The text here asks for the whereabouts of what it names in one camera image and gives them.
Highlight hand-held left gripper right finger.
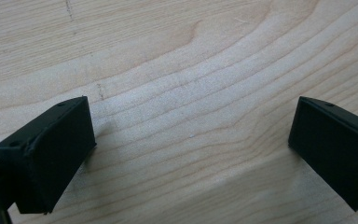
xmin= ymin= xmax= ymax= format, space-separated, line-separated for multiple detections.
xmin=287 ymin=95 xmax=358 ymax=213

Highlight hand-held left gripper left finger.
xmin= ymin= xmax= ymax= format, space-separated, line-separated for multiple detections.
xmin=0 ymin=95 xmax=97 ymax=216

